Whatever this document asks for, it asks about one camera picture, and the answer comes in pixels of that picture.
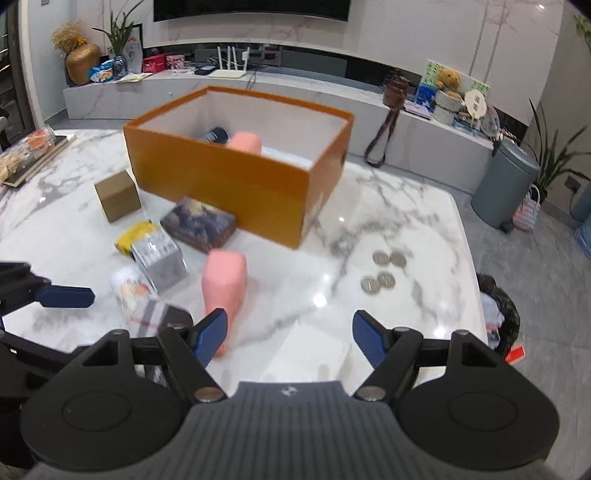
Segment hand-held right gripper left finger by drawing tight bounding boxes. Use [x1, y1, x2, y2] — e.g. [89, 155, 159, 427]
[82, 308, 229, 403]

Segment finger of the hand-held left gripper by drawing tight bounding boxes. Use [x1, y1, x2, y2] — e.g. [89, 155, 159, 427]
[0, 332, 81, 370]
[0, 261, 96, 319]

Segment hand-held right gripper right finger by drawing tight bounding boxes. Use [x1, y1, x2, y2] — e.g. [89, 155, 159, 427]
[353, 310, 509, 402]

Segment white peach print can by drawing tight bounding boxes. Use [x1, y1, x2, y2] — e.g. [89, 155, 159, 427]
[109, 265, 195, 337]

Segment silver labelled box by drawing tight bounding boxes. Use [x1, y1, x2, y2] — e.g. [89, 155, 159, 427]
[130, 227, 189, 294]

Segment orange cardboard box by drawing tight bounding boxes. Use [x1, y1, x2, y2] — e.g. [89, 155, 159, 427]
[123, 86, 355, 250]

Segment white card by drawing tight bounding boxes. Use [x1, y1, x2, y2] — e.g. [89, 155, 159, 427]
[259, 320, 352, 384]

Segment yellow packet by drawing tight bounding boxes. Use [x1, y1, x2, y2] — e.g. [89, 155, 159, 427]
[115, 220, 158, 256]

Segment dark printed box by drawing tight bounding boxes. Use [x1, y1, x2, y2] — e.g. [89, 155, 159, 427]
[160, 197, 238, 254]

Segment small brown cardboard box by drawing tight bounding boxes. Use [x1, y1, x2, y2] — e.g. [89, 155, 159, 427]
[93, 170, 142, 223]

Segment tray of packaged snacks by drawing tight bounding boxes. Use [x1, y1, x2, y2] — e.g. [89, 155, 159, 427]
[0, 134, 77, 188]

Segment clear food container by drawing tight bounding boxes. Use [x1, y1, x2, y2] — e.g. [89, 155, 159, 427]
[0, 124, 56, 183]

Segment black bottle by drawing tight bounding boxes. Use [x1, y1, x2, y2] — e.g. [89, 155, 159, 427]
[198, 127, 230, 145]

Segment pink woven basket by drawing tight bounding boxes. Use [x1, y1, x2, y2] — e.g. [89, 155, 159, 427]
[513, 185, 542, 232]

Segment grey trash can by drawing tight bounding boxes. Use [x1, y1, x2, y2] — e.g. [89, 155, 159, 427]
[471, 140, 541, 234]

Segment blue snack packet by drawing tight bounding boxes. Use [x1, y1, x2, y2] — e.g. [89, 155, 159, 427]
[89, 60, 116, 83]

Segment gold vase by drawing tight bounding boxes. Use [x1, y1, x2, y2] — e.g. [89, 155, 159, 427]
[65, 43, 101, 86]

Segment patterned round fan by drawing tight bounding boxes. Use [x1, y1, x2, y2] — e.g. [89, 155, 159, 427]
[480, 108, 502, 137]

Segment marble television cabinet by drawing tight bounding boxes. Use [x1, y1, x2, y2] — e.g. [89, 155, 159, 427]
[62, 46, 499, 195]

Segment round white fan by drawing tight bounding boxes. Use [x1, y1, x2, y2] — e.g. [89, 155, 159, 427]
[463, 89, 489, 116]

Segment long leaf plant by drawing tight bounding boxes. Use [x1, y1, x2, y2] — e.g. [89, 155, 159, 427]
[526, 99, 591, 204]

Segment dried flowers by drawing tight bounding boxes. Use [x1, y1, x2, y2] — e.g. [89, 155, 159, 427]
[51, 22, 86, 54]

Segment potted green plant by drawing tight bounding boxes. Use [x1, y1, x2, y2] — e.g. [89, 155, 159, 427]
[92, 0, 145, 75]

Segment white router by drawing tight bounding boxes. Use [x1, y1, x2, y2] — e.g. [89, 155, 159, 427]
[210, 45, 252, 79]

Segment teddy bear gift display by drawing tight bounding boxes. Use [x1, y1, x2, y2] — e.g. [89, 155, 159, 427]
[425, 59, 490, 100]

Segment brown teddy bear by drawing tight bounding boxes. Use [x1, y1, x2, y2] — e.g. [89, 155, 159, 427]
[436, 68, 464, 90]

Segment black television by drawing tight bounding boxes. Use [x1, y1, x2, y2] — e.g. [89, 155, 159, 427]
[153, 0, 352, 23]

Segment brown strap bag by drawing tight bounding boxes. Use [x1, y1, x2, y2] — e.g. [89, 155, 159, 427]
[364, 74, 411, 168]

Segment clear photo frame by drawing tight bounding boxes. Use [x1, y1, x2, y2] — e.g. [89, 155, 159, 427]
[124, 36, 144, 75]

